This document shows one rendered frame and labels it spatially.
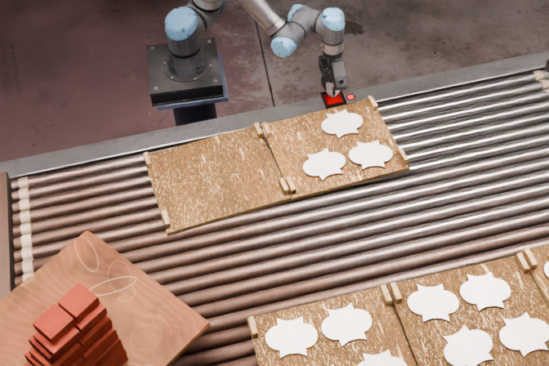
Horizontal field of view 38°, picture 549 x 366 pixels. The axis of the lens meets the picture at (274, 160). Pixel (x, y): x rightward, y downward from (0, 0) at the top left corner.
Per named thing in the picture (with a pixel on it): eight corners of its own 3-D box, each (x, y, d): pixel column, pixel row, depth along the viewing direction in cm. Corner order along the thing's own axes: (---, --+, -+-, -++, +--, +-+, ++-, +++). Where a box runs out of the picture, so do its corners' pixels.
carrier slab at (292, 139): (261, 128, 276) (261, 125, 275) (370, 101, 283) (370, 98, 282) (292, 201, 254) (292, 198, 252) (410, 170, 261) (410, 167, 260)
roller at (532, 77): (14, 185, 269) (10, 176, 265) (542, 75, 296) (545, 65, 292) (15, 197, 266) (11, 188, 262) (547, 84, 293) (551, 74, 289)
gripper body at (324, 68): (338, 64, 283) (338, 37, 274) (345, 80, 277) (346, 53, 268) (317, 69, 282) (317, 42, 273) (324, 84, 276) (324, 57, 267)
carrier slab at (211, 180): (143, 158, 269) (142, 155, 268) (257, 127, 277) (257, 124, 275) (167, 235, 246) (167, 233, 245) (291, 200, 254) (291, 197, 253)
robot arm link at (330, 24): (326, 2, 263) (349, 10, 260) (326, 29, 271) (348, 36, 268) (314, 15, 258) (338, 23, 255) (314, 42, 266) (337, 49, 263)
